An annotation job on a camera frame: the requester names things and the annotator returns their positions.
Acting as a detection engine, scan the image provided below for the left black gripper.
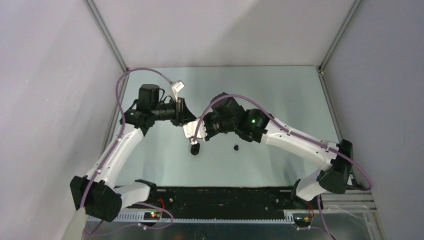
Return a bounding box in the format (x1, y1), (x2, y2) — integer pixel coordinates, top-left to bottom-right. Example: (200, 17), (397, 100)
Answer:
(151, 97), (196, 127)

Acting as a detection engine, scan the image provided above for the black earbud charging case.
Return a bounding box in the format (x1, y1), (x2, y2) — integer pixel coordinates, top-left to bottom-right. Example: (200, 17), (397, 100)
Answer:
(190, 143), (201, 156)

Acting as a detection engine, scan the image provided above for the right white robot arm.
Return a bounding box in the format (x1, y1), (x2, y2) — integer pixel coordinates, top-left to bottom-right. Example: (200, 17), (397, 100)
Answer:
(193, 92), (353, 209)

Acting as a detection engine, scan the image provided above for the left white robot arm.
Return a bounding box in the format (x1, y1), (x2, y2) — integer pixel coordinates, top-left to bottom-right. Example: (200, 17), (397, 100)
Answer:
(70, 81), (200, 222)

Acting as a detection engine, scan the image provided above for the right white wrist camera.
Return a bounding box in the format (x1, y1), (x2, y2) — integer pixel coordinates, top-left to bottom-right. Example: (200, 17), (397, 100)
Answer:
(182, 119), (208, 139)

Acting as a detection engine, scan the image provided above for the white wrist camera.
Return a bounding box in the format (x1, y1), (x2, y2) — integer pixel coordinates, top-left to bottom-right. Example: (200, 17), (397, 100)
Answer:
(170, 80), (185, 101)
(182, 119), (208, 139)

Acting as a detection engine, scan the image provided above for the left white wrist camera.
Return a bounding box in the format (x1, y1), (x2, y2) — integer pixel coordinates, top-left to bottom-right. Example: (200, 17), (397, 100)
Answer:
(170, 80), (185, 101)

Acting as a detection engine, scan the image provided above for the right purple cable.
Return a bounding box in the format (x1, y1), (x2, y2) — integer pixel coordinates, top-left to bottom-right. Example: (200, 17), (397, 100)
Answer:
(193, 94), (374, 240)

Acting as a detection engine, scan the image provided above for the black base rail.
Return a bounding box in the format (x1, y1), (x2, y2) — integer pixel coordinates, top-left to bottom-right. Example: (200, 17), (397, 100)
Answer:
(146, 186), (323, 221)

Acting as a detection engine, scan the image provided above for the right aluminium frame post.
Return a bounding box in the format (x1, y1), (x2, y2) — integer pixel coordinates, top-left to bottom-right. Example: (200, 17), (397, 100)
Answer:
(317, 0), (364, 77)

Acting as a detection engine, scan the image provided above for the aluminium frame post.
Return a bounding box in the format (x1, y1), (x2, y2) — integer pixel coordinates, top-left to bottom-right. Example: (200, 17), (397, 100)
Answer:
(83, 0), (129, 72)
(317, 0), (364, 77)

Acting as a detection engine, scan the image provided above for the left aluminium frame post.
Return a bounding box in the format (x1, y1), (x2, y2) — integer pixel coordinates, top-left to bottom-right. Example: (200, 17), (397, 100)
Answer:
(83, 0), (129, 72)

